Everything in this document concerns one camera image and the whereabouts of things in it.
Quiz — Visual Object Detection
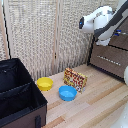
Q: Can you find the silver drawer handle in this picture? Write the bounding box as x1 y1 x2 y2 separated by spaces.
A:
96 54 122 66

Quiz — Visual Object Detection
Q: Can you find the red yellow printed snack box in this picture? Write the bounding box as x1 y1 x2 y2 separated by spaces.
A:
63 67 89 94

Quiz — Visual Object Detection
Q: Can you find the woven rattan folding screen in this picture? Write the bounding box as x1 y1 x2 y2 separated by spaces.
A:
0 0 118 82

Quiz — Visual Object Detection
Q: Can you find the blue plastic bowl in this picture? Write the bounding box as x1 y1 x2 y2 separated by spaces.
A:
58 85 78 102

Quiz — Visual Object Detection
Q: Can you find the yellow plastic bowl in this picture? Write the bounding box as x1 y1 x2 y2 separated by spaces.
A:
36 77 54 92

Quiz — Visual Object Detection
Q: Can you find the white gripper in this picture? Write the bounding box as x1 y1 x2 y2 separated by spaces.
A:
95 29 123 47

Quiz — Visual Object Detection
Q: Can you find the black fabric storage box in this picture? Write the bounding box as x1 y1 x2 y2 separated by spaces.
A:
0 58 49 128

